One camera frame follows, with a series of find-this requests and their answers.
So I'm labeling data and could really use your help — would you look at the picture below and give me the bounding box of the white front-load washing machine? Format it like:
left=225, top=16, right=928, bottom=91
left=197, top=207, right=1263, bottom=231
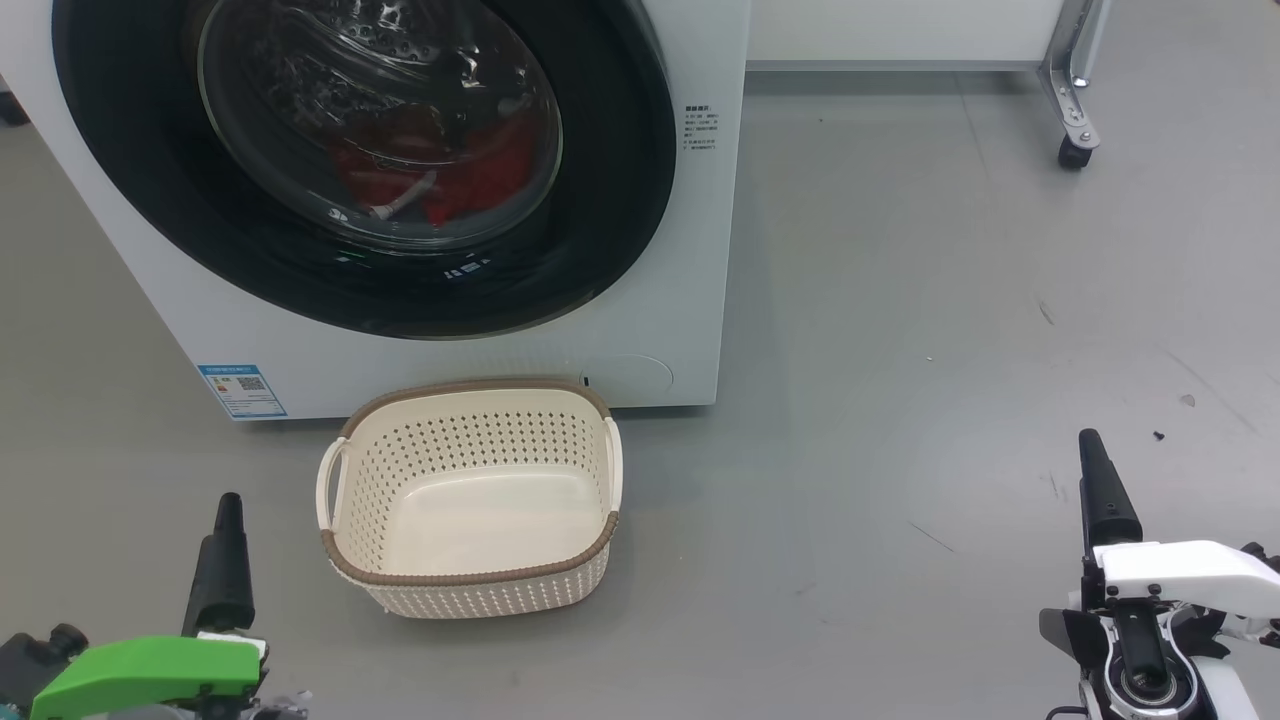
left=0, top=0, right=751, bottom=422

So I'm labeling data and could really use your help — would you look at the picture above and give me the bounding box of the blue energy label sticker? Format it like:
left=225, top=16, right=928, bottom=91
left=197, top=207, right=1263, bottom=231
left=197, top=364, right=288, bottom=421

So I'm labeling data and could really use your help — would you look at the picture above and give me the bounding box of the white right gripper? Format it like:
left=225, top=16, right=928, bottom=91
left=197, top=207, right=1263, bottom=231
left=1040, top=430, right=1280, bottom=661

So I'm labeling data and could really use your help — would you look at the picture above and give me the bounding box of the red basketball jersey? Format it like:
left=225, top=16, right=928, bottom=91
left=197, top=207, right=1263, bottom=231
left=330, top=100, right=541, bottom=229

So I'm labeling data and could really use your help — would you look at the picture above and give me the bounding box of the white partition panel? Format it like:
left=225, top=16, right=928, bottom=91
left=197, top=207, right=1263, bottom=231
left=745, top=0, right=1076, bottom=73

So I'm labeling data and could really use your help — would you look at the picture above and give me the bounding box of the black round glass washer door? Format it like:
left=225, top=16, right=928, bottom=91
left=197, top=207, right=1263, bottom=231
left=52, top=0, right=678, bottom=341

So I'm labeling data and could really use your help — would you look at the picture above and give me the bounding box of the metal frame leg with caster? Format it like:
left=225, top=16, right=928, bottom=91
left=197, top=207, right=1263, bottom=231
left=1038, top=0, right=1111, bottom=171

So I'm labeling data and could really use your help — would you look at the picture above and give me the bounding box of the black text sticker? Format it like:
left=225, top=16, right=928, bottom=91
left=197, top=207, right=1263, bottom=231
left=685, top=103, right=722, bottom=163

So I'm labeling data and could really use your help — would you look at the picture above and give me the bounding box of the cream perforated laundry basket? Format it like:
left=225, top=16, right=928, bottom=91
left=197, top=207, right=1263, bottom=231
left=316, top=377, right=624, bottom=620

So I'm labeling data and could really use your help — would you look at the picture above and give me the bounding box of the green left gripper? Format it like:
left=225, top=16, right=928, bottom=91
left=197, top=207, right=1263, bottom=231
left=30, top=492, right=309, bottom=720

